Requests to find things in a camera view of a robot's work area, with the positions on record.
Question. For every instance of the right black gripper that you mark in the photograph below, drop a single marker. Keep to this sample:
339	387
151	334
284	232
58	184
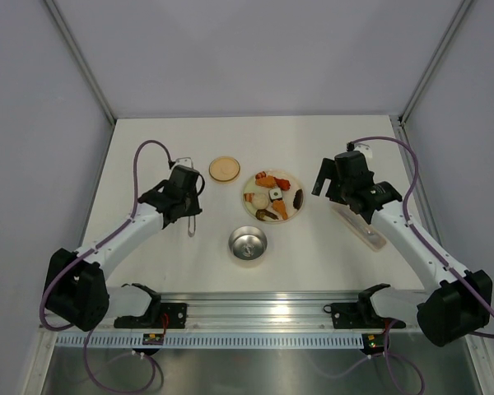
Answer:
326	172

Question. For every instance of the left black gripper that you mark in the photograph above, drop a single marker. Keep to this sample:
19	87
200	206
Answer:
194	209

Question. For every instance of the metal tongs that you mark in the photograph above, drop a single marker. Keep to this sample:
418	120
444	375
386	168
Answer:
192	227

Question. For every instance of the white steamed bun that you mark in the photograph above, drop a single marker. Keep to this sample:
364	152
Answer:
260	201

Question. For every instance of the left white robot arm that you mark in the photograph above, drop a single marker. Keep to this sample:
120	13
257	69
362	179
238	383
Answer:
75	288

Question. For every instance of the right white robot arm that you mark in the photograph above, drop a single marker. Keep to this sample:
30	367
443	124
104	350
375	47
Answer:
455	300

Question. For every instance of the steel lunch box bowl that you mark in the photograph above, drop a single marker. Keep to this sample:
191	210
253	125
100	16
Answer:
247	245

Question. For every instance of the dark sea cucumber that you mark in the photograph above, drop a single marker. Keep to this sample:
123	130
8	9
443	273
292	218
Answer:
298	199

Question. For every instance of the red lobster piece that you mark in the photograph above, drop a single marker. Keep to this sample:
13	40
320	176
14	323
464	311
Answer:
283	184

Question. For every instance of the beige round lid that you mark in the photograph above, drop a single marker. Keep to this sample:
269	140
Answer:
224	169

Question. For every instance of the cream round plate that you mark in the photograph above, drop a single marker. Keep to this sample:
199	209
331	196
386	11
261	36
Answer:
288	196

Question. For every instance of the sushi roll piece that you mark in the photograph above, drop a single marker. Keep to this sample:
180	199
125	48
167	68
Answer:
275	194

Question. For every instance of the orange fried piece upper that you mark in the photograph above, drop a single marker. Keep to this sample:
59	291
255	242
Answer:
267	181

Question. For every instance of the orange fried shrimp lower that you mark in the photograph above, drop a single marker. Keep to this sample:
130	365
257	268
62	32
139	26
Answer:
280	207

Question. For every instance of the metal spoon in case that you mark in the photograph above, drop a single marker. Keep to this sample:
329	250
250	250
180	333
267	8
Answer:
361	227

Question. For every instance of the clear cutlery case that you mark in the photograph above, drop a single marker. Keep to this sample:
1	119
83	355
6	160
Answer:
341	211

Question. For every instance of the dark brown shrimp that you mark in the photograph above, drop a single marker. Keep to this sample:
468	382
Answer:
264	214

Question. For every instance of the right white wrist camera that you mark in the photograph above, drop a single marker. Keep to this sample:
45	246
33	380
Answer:
362	148

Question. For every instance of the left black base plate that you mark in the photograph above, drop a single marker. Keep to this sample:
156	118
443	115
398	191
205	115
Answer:
164	314

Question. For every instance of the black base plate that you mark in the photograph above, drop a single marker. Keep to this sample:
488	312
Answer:
350	315
164	314

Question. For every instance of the aluminium mounting rail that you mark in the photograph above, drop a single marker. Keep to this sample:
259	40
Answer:
296	311

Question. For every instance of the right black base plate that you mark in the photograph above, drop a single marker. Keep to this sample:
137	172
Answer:
350	315

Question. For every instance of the white slotted cable duct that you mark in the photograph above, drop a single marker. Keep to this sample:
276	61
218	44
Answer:
214	340

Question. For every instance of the left aluminium frame post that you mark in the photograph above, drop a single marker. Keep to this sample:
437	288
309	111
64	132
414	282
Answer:
64	29

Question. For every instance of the aluminium frame post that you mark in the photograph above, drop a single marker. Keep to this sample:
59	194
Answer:
64	29
443	46

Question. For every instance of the right aluminium frame post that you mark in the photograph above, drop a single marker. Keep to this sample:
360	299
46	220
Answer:
443	46

